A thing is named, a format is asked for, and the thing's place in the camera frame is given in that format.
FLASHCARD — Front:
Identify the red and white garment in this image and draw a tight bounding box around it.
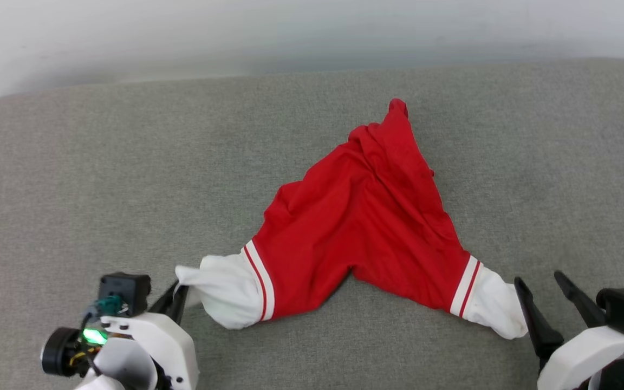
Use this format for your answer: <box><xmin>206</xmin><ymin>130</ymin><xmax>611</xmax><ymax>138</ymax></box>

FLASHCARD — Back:
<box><xmin>175</xmin><ymin>98</ymin><xmax>529</xmax><ymax>340</ymax></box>

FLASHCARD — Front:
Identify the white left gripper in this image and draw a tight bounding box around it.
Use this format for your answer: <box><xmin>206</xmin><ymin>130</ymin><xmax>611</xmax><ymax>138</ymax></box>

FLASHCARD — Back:
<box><xmin>101</xmin><ymin>283</ymin><xmax>200</xmax><ymax>390</ymax></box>

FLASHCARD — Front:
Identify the grey fabric sofa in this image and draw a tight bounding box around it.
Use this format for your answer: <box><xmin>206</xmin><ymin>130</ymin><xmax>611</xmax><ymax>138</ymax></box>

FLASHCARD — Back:
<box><xmin>0</xmin><ymin>57</ymin><xmax>624</xmax><ymax>390</ymax></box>

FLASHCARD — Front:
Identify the teal left camera connector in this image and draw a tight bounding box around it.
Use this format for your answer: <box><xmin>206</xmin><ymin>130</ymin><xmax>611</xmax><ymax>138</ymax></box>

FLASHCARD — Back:
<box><xmin>95</xmin><ymin>295</ymin><xmax>124</xmax><ymax>316</ymax></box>

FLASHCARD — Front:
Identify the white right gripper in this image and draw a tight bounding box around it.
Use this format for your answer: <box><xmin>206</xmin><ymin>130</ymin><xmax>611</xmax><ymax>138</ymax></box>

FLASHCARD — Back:
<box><xmin>514</xmin><ymin>271</ymin><xmax>624</xmax><ymax>390</ymax></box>

